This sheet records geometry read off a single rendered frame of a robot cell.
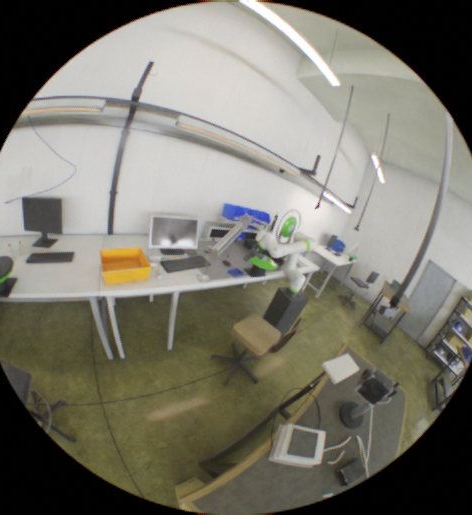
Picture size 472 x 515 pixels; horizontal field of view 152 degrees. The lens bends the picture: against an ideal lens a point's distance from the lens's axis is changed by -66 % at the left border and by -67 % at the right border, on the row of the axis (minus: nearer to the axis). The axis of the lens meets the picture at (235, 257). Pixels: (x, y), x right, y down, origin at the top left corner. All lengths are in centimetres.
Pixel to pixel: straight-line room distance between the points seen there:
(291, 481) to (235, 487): 21
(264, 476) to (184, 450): 101
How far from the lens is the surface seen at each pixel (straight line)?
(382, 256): 593
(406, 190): 622
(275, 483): 81
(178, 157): 199
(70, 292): 128
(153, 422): 172
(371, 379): 83
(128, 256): 152
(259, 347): 149
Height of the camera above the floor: 170
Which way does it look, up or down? 23 degrees down
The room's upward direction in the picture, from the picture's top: 19 degrees clockwise
